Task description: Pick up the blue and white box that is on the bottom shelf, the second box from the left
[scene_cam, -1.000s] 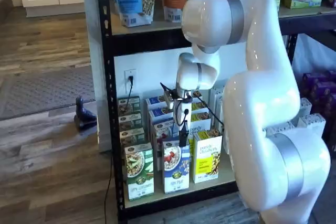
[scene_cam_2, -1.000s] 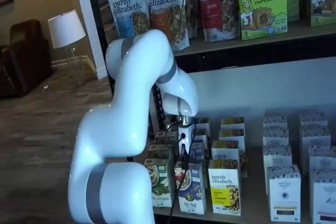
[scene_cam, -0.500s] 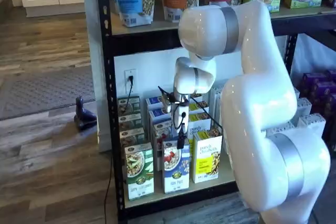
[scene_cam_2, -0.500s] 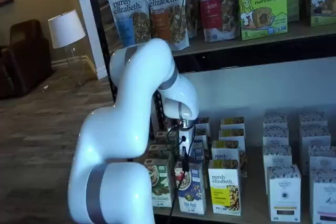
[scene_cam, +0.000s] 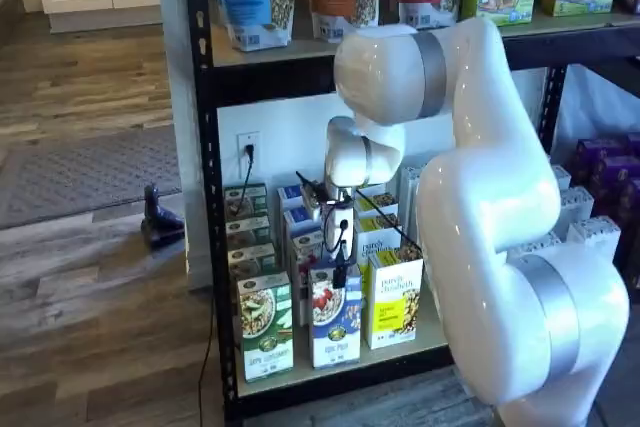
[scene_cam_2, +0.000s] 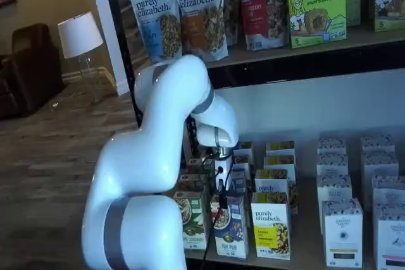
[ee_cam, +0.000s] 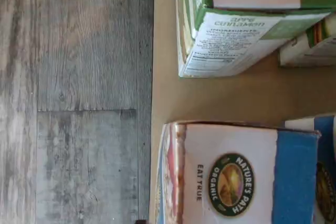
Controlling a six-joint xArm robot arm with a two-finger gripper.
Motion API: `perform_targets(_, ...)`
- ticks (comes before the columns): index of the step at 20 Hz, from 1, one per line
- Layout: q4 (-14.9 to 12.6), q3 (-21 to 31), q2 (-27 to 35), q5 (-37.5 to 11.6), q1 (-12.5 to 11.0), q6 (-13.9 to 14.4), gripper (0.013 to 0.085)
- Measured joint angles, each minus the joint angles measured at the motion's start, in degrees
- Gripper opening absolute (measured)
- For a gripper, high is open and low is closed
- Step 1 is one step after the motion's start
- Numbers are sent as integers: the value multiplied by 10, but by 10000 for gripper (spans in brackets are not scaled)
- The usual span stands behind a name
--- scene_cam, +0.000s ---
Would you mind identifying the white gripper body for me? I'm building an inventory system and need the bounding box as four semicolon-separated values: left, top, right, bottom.
319;199;359;264

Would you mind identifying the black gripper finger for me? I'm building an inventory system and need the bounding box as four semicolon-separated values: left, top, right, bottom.
331;245;352;291

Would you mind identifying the blue and white oatmeal box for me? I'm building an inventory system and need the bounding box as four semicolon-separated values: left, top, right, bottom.
288;225;335;327
282;203;325;238
277;181;321;213
307;264;364;370

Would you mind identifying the yellow white purely elizabeth box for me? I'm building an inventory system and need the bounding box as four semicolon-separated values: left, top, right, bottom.
355;211;402;235
353;190;400;219
355;228;402;299
367;245;425;351

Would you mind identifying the white box dark stripe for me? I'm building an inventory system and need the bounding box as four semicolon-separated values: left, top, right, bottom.
399;164;430;229

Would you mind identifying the green oatmeal box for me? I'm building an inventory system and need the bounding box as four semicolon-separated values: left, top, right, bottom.
224;215;274;251
236;270;295;384
223;182;269;223
227;242;278;281

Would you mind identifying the black metal shelf rack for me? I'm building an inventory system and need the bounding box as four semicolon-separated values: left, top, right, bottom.
180;0;640;423

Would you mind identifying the white carton box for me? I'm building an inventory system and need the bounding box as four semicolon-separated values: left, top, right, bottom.
555;185;597;241
549;164;573;194
567;215;624;261

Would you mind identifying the purple snack box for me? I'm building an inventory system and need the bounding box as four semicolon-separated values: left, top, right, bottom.
569;138;624;189
587;155;640;219
614;181;640;291

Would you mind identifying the dark glossy figurine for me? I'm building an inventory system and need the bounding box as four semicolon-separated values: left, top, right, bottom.
139;184;187;252

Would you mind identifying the grey floor rug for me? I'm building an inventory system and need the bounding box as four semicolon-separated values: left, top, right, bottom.
0;124;184;231

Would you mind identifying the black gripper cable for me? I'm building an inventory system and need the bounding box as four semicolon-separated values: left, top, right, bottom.
294;170;423;271

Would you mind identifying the black power cord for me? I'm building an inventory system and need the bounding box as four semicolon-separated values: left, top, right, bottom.
197;143;257;401

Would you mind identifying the white wall outlet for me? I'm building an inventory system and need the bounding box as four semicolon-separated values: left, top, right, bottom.
237;131;262;169

